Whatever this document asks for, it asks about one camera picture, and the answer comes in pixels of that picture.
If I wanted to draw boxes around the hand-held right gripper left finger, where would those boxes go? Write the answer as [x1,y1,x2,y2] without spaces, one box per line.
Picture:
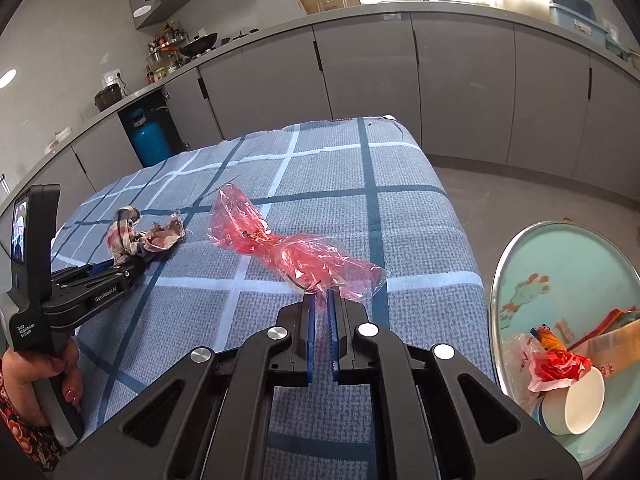
[51,294,317,480]

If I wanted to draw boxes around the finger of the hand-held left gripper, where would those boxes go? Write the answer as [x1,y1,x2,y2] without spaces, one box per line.
[50,259,122,287]
[94,253,156,281]

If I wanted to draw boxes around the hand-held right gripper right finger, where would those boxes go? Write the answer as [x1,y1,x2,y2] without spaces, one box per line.
[326,292,584,480]

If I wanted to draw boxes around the plaid cloth scrap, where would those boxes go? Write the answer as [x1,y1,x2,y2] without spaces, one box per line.
[107,206,187,267]

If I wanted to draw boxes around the pink cellophane wrapper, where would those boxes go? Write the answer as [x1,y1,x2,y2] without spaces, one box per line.
[207,183,391,303]

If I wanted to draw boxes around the green enamel basin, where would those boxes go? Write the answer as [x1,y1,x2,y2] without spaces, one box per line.
[489,220,640,471]

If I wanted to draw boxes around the white paper cup blue band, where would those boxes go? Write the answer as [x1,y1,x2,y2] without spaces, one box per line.
[531,367,606,436]

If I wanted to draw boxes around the orange snack bag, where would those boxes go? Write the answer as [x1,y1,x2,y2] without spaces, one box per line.
[565,307,640,391]

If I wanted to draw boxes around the person's left hand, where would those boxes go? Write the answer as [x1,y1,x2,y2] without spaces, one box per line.
[0,340,85,428]

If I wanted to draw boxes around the blue gas cylinder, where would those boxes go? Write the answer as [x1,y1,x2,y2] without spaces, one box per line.
[129,107,173,168]

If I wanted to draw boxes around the dark rice cooker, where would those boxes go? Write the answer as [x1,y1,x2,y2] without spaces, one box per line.
[94,82,124,112]

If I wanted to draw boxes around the floral clothing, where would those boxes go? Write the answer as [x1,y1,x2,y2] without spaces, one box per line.
[0,395,63,473]

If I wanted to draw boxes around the spice rack with bottles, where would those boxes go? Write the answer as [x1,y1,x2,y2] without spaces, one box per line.
[146,20,188,83]

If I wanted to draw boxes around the black wok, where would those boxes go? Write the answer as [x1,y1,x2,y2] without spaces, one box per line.
[160,32,219,58]

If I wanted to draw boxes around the gas stove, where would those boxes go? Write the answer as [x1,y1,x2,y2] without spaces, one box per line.
[220,27,261,43]

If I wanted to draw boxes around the grey kitchen counter cabinets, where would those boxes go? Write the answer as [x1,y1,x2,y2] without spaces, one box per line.
[0,0,640,221]

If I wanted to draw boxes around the white plastic container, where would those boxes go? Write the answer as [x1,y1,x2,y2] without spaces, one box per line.
[489,0,552,23]

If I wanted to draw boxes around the blue dish rack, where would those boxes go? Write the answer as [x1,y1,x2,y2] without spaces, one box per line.
[537,0,608,43]

